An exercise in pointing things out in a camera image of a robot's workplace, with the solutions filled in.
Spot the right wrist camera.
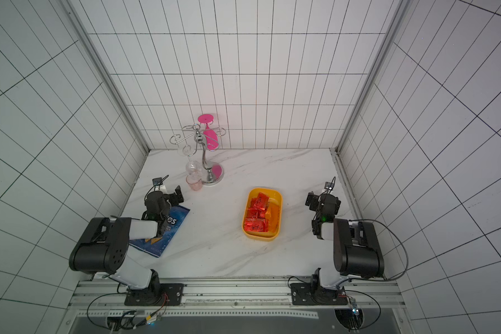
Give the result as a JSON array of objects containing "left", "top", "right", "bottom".
[{"left": 324, "top": 177, "right": 336, "bottom": 193}]

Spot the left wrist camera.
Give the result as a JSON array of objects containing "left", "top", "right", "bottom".
[{"left": 152, "top": 175, "right": 169, "bottom": 188}]

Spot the small pink glass cup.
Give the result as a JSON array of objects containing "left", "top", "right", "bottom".
[{"left": 186, "top": 173, "right": 203, "bottom": 191}]

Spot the aluminium mounting rail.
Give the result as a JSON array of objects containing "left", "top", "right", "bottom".
[{"left": 66, "top": 277, "right": 406, "bottom": 320}]

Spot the chrome wine glass rack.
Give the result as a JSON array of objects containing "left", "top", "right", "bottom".
[{"left": 169, "top": 123, "right": 226, "bottom": 186}]

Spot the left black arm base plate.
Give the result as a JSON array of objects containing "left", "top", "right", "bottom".
[{"left": 124, "top": 283, "right": 185, "bottom": 307}]

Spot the yellow plastic storage box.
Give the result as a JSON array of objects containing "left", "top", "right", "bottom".
[{"left": 242, "top": 188, "right": 283, "bottom": 241}]

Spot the clear hanging wine glass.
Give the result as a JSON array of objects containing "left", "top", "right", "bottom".
[{"left": 181, "top": 144, "right": 202, "bottom": 175}]

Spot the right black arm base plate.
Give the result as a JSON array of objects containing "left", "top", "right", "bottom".
[{"left": 289, "top": 283, "right": 349, "bottom": 306}]

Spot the orange tea bag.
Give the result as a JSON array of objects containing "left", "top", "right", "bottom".
[{"left": 265, "top": 202, "right": 281, "bottom": 232}]

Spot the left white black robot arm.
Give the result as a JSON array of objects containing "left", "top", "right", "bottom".
[{"left": 69, "top": 183, "right": 189, "bottom": 306}]

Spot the pink hanging wine glass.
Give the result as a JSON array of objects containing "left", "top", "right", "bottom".
[{"left": 198, "top": 114, "right": 219, "bottom": 152}]

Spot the blue Doritos chip bag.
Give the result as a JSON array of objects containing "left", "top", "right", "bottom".
[{"left": 129, "top": 205, "right": 190, "bottom": 257}]

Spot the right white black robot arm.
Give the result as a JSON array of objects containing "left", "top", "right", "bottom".
[{"left": 288, "top": 188, "right": 405, "bottom": 306}]

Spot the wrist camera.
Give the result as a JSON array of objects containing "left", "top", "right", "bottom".
[
  {"left": 324, "top": 177, "right": 336, "bottom": 193},
  {"left": 152, "top": 175, "right": 169, "bottom": 188}
]

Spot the red tea bag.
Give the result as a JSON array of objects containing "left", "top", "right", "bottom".
[
  {"left": 243, "top": 218, "right": 269, "bottom": 232},
  {"left": 250, "top": 192, "right": 269, "bottom": 212},
  {"left": 246, "top": 207, "right": 266, "bottom": 219}
]

